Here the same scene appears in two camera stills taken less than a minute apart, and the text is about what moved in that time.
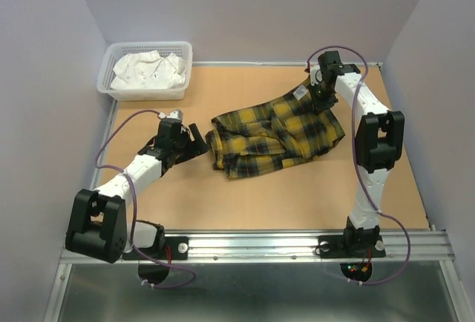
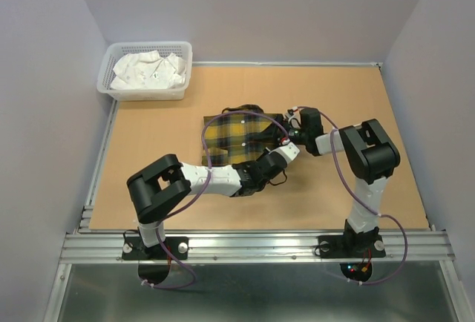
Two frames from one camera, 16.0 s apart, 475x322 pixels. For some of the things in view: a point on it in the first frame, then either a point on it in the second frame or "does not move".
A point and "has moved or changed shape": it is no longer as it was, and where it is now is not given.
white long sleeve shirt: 148,70 does not move
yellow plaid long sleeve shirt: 253,141 has moved or changed shape
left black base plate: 169,248 does not move
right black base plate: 333,247 does not move
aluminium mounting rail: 228,248 does not move
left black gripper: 195,148 → 265,152
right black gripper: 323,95 → 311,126
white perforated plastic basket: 145,70 does not move
